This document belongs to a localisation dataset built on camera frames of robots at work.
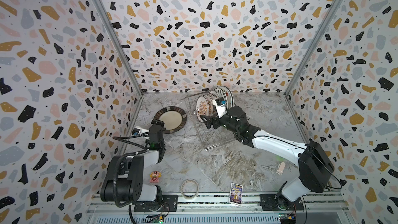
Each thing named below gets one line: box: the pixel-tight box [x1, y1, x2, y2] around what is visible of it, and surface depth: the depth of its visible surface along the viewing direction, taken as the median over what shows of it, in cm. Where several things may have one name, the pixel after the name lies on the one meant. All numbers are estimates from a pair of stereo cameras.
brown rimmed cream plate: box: [153, 105, 188, 134], surface depth 109 cm
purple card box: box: [229, 182, 244, 206], surface depth 78 cm
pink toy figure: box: [149, 170, 162, 184], surface depth 81 cm
